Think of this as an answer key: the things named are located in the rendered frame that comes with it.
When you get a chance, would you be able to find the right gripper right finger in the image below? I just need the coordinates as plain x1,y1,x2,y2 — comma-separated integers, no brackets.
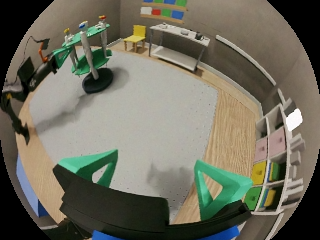
194,160,253,221

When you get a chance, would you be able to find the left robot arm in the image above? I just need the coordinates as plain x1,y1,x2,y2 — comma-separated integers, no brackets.
0,57,41,146

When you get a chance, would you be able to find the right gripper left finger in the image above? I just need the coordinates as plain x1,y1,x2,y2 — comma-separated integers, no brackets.
57,149,118,188

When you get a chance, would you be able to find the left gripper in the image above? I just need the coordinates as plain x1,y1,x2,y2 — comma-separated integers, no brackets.
36,42,72,82

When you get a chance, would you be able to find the grey pipette with blue button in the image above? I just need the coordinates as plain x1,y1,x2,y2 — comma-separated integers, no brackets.
79,24,97,80

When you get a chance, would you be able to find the grey pipette with red button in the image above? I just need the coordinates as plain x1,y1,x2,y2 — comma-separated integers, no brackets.
96,16,107,58

